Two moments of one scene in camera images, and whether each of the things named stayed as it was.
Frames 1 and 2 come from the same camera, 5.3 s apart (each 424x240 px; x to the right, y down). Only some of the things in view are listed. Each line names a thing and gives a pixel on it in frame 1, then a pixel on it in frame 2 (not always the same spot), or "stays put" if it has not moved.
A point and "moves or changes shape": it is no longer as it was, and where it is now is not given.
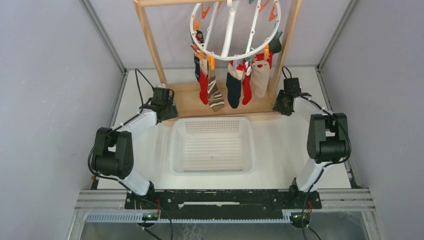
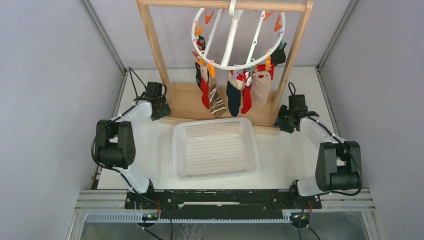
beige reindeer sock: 260,76 moves or changes shape
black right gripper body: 279,104 -> 282,120
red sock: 247,84 moves or changes shape
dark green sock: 275,45 -> 278,56
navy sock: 233,85 moves or changes shape
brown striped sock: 215,98 moves or changes shape
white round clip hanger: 231,6 moves or changes shape
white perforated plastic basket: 212,146 stays put
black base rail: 222,204 stays put
